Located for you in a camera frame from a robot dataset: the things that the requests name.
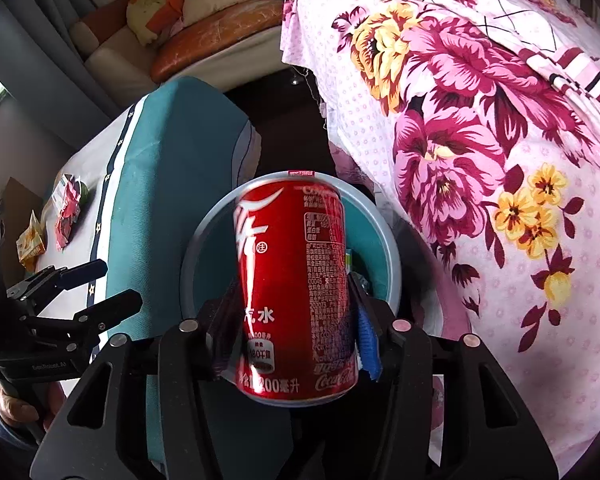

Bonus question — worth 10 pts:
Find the red Coca-Cola can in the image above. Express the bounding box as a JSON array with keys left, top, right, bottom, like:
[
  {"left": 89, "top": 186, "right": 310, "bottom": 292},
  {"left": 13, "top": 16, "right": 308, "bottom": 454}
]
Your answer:
[{"left": 234, "top": 174, "right": 358, "bottom": 408}]

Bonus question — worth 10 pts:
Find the left hand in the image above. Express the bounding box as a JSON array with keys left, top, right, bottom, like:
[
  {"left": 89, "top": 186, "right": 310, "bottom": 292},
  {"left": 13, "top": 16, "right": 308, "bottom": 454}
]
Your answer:
[{"left": 0, "top": 382, "right": 66, "bottom": 430}]

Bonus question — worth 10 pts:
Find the yellow pastry snack wrapper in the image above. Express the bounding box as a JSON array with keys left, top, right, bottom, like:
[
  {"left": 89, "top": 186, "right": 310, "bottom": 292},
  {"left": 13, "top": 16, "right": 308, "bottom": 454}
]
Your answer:
[{"left": 16, "top": 211, "right": 46, "bottom": 273}]

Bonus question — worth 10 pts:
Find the pink snack wrapper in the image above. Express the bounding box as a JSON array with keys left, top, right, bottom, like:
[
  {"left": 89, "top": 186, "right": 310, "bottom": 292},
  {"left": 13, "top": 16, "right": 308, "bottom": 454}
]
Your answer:
[{"left": 52, "top": 174, "right": 90, "bottom": 250}]

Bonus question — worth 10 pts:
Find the teal white bed cover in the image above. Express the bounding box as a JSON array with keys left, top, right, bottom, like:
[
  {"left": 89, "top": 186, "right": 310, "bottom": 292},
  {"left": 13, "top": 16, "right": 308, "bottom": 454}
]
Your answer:
[{"left": 36, "top": 77, "right": 259, "bottom": 340}]

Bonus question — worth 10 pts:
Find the red bin label sticker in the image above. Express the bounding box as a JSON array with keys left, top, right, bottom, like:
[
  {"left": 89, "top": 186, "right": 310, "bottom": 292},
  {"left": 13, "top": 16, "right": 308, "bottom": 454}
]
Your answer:
[{"left": 287, "top": 170, "right": 315, "bottom": 178}]

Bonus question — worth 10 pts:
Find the grey curtain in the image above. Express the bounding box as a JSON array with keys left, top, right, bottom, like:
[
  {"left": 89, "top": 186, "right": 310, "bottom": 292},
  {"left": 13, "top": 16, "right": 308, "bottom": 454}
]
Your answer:
[{"left": 0, "top": 0, "right": 120, "bottom": 150}]

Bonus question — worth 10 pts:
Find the pink floral bed quilt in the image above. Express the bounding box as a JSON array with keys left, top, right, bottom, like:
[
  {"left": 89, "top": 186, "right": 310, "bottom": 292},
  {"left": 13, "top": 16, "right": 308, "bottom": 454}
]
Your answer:
[{"left": 280, "top": 0, "right": 600, "bottom": 478}]

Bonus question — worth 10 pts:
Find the beige sofa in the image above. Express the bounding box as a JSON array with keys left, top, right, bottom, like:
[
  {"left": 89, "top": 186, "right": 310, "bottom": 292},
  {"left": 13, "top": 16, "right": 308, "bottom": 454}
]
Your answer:
[{"left": 69, "top": 0, "right": 286, "bottom": 107}]

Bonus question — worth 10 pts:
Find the orange leather sofa cushion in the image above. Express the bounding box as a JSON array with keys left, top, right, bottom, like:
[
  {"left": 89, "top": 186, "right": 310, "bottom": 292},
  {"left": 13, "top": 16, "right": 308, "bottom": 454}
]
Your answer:
[{"left": 150, "top": 0, "right": 283, "bottom": 84}]

